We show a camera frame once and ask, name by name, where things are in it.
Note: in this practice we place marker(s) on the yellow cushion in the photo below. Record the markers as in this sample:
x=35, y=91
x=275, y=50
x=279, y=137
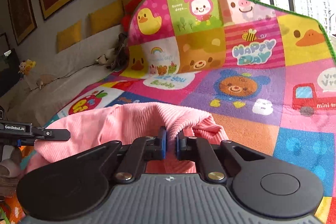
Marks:
x=106, y=17
x=69, y=36

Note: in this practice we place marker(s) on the pink corduroy garment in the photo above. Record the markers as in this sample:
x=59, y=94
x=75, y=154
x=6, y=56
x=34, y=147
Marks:
x=126, y=123

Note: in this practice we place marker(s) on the small monkey doll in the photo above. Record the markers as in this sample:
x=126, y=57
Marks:
x=25, y=67

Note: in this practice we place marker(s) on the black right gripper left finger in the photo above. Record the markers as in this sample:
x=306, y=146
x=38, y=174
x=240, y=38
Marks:
x=75, y=186

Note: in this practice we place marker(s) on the red plush cushion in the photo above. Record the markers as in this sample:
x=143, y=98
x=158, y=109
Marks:
x=129, y=7

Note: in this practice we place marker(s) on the colourful cartoon play mat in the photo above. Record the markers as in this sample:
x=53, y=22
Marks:
x=265, y=74

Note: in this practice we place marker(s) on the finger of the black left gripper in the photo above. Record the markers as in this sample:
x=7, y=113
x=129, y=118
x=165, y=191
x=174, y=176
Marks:
x=50, y=134

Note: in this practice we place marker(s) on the grey beige plush toy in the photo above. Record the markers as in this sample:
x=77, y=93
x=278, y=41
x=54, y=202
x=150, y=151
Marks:
x=116, y=57

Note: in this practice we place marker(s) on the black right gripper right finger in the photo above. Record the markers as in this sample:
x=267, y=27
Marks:
x=258, y=182

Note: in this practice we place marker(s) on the beige sofa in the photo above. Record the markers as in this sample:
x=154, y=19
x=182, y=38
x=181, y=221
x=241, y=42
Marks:
x=67, y=74

